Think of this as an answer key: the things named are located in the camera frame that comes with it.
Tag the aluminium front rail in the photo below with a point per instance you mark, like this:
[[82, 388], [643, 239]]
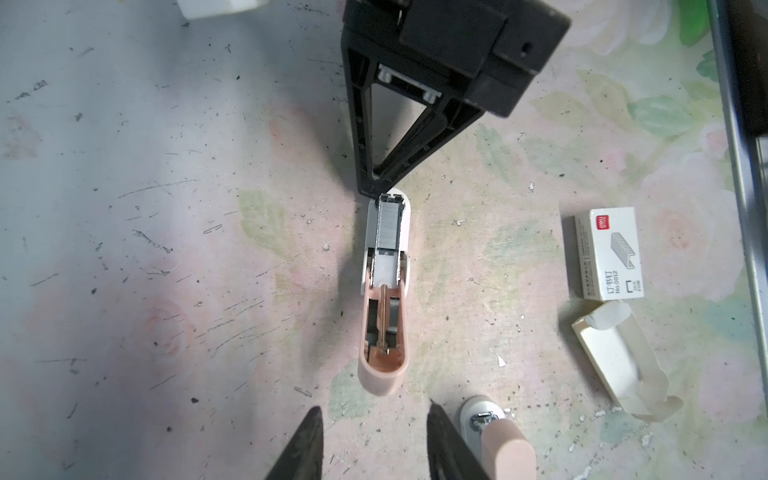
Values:
[[748, 160]]

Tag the white staple box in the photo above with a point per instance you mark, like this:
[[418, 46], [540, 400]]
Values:
[[626, 363]]

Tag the pink stapler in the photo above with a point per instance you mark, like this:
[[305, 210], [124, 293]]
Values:
[[383, 355], [496, 441]]

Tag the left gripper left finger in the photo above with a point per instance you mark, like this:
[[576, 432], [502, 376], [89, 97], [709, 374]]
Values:
[[302, 458]]

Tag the white staple box sleeve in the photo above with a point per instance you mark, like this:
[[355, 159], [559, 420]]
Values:
[[609, 254]]

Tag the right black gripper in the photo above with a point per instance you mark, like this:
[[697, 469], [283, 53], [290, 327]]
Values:
[[446, 63]]

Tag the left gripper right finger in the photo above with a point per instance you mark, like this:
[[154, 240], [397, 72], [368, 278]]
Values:
[[449, 457]]

